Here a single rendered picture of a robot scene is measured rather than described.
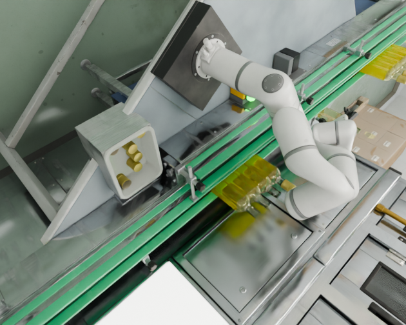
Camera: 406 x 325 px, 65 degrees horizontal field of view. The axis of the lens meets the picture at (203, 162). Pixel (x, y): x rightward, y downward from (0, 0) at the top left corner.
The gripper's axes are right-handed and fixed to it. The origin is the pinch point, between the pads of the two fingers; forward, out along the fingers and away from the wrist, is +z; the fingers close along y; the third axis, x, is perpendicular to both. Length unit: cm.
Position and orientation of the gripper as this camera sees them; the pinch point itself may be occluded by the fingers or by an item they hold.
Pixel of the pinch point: (336, 117)
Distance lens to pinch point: 142.0
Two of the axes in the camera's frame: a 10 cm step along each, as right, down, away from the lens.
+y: 6.4, -4.8, -6.0
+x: -7.1, -6.6, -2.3
